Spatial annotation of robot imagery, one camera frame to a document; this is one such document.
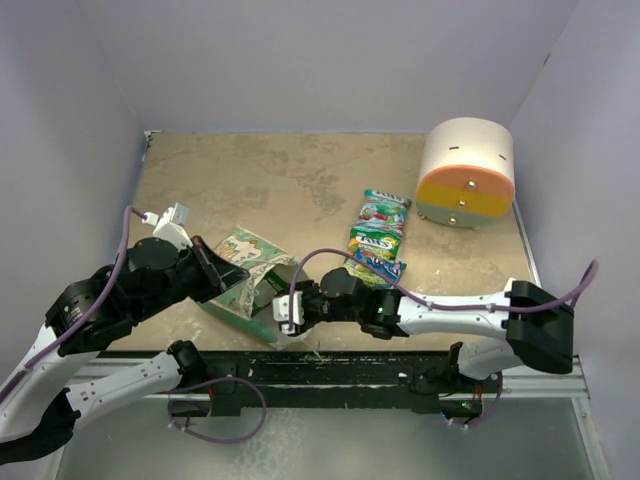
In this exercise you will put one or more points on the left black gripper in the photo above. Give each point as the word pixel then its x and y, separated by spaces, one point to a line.
pixel 223 275

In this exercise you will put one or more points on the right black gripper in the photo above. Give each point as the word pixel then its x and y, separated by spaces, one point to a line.
pixel 307 287

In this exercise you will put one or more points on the green paper gift bag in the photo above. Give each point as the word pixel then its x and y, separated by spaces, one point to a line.
pixel 243 316

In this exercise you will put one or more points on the green yellow candy packet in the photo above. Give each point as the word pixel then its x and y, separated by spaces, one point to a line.
pixel 381 243

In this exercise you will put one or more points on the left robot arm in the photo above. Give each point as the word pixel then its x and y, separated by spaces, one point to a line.
pixel 41 408

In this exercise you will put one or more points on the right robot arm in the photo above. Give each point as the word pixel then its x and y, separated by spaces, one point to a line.
pixel 521 325

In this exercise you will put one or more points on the teal mint candy packet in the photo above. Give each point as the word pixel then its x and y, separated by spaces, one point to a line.
pixel 383 211

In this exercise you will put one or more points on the round mini drawer cabinet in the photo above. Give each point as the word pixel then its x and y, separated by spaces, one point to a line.
pixel 467 175

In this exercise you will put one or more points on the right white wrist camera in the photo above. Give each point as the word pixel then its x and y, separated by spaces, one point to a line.
pixel 288 314

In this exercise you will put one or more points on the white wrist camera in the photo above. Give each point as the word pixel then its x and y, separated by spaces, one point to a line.
pixel 288 314
pixel 170 225

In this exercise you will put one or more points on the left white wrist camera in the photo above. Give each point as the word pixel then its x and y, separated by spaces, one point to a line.
pixel 170 225

